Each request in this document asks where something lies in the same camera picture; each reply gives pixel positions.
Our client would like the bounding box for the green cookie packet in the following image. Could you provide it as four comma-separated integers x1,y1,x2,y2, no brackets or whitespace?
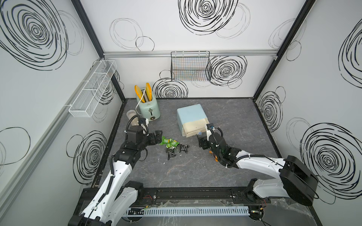
166,139,180,149
160,136,171,146

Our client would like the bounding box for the cream drawer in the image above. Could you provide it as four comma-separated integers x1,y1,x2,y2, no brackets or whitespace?
182,118,209,137

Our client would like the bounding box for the blue cream drawer cabinet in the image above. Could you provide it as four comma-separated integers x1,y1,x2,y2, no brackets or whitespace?
177,104,207,134

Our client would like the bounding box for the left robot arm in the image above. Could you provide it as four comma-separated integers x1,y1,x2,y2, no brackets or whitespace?
68,115,162,226

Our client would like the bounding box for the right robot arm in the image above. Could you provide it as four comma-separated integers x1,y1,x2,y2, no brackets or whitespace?
197,131,319,206

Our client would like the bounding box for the mint green toaster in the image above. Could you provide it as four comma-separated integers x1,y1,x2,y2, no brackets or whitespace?
138,97,161,121

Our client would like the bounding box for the clear plastic cup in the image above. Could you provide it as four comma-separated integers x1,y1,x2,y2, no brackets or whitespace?
126,110,138,126

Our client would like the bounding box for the yellow toast slice right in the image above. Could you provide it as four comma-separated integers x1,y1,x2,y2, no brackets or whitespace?
145,83,152,101

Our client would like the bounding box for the yellow toast slice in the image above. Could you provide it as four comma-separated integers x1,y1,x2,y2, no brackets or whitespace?
134,85,146,103
145,83,152,101

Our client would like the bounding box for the yellow toast slice left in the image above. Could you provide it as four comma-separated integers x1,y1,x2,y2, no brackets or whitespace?
134,85,146,103

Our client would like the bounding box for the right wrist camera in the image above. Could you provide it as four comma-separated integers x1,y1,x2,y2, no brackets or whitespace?
206,123,215,141

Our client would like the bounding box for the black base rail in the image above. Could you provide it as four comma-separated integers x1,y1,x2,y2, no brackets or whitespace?
80,187,307,204

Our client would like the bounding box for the slotted grey cable duct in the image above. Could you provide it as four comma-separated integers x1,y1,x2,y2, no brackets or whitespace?
124,206,250,218

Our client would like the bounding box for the white mesh wall shelf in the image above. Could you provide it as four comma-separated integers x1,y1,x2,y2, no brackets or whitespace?
69,59,117,118

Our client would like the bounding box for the black wire wall basket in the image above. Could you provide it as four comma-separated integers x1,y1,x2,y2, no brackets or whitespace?
171,51,210,82

